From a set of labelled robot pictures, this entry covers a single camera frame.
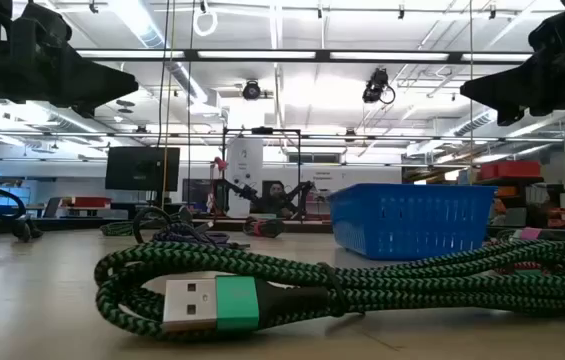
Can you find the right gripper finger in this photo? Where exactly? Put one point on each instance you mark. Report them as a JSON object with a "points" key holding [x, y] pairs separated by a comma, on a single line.
{"points": [[492, 99], [492, 84]]}

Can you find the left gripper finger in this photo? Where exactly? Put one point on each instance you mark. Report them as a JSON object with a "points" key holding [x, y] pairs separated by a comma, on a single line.
{"points": [[109, 76], [112, 92]]}

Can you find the background black robot arm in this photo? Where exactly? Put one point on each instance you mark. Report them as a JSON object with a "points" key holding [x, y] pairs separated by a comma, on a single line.
{"points": [[302, 189], [234, 189]]}

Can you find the red storage bin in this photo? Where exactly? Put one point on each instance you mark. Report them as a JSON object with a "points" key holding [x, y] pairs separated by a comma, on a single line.
{"points": [[512, 170]]}

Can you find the black monitor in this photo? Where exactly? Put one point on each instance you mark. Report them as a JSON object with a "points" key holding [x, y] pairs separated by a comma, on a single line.
{"points": [[142, 169]]}

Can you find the red desk lamp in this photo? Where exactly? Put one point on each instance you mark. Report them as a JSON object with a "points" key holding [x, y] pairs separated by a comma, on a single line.
{"points": [[220, 163]]}

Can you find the blue plastic basket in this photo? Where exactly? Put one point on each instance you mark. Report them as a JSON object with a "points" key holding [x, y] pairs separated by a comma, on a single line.
{"points": [[412, 220]]}

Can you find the white pillar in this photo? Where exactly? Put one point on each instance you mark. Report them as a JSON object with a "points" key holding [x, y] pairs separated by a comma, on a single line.
{"points": [[244, 165]]}

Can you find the overhead light bar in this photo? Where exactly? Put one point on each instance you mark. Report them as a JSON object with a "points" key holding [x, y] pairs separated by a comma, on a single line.
{"points": [[322, 55]]}

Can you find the person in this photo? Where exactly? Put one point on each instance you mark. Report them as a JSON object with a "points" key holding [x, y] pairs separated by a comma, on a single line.
{"points": [[277, 192]]}

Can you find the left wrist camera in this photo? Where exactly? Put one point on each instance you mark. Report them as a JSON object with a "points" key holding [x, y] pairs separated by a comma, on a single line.
{"points": [[42, 25]]}

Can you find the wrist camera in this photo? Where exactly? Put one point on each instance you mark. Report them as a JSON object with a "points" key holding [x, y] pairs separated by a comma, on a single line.
{"points": [[562, 30], [42, 25]]}

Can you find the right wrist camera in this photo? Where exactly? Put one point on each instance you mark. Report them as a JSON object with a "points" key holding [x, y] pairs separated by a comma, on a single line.
{"points": [[562, 30]]}

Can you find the black dome ceiling camera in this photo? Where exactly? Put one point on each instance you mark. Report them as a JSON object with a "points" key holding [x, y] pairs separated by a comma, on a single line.
{"points": [[251, 91]]}

